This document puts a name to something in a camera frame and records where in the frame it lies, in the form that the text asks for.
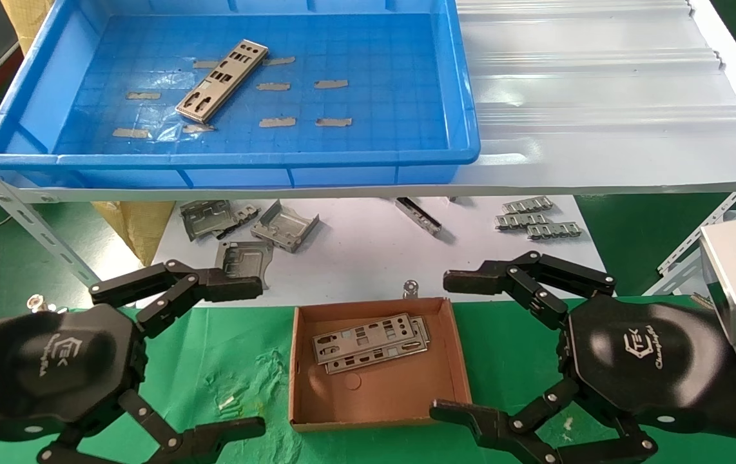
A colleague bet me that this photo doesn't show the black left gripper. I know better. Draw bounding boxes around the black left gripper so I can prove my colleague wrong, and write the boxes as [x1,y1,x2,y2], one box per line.
[0,260,267,464]

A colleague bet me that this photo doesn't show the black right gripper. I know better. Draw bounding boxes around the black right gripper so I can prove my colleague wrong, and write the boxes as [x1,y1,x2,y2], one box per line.
[429,251,736,464]

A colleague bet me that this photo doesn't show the brown cardboard box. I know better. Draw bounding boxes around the brown cardboard box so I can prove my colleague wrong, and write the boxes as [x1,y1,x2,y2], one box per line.
[288,297,473,432]

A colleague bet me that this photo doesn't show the blue plastic tray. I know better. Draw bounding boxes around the blue plastic tray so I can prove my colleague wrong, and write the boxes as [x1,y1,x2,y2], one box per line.
[0,0,481,189]

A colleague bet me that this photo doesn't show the green cloth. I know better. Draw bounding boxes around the green cloth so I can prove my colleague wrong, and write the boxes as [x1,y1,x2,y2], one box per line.
[0,295,736,464]

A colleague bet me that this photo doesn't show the yellow tape square mark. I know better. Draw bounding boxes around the yellow tape square mark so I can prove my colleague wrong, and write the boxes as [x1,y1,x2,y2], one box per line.
[239,403,266,432]

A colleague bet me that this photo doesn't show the ribbed grey metal clip strip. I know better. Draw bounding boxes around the ribbed grey metal clip strip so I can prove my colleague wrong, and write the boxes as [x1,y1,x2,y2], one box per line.
[494,213,550,231]
[502,196,554,215]
[527,222,583,240]

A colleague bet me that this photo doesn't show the yellow woven sack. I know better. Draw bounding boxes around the yellow woven sack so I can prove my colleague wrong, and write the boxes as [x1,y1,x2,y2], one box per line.
[0,0,54,53]
[91,201,177,267]

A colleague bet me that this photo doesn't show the narrow grey metal strip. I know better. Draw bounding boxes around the narrow grey metal strip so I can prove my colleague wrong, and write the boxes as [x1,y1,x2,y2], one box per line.
[395,197,442,235]

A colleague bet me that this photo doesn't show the silver binder clamp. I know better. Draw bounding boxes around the silver binder clamp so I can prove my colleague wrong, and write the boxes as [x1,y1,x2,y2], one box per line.
[26,294,69,316]

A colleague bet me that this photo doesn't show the white flat board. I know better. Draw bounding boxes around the white flat board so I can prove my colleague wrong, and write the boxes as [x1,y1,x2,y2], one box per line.
[136,195,607,309]

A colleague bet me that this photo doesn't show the white perforated shelf brace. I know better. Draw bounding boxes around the white perforated shelf brace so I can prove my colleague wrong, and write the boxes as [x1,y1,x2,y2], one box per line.
[642,182,736,297]

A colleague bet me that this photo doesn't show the white corrugated shelf board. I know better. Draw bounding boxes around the white corrugated shelf board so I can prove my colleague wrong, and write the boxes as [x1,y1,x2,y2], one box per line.
[0,0,736,204]

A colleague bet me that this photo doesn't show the flat grey metal bracket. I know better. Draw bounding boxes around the flat grey metal bracket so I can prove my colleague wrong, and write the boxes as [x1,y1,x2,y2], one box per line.
[215,240,275,292]

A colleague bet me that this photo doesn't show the large grey metal bracket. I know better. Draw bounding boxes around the large grey metal bracket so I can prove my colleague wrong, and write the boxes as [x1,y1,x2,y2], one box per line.
[179,200,240,242]

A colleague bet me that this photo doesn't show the folded grey metal tray bracket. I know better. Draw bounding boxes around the folded grey metal tray bracket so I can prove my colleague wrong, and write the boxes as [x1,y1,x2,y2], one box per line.
[251,199,320,253]

